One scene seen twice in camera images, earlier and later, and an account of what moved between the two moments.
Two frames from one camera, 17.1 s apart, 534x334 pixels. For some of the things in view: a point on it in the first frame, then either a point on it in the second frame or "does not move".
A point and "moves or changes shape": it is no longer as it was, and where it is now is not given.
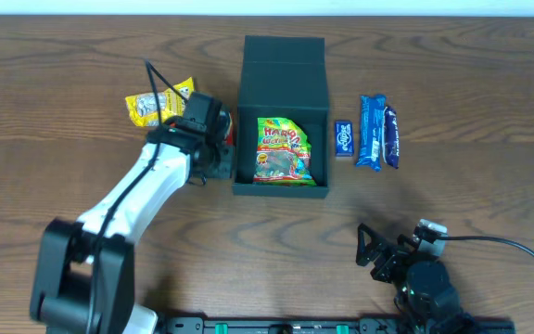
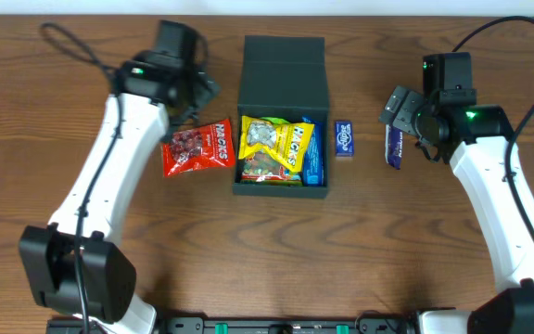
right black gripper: [388, 259] → [403, 111]
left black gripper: [223, 163] → [197, 99]
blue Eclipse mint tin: [344, 138] does not move
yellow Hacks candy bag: [142, 107] moves or changes shape
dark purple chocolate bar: [390, 137] does not move
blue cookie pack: [372, 110] → [313, 173]
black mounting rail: [463, 324] does not move
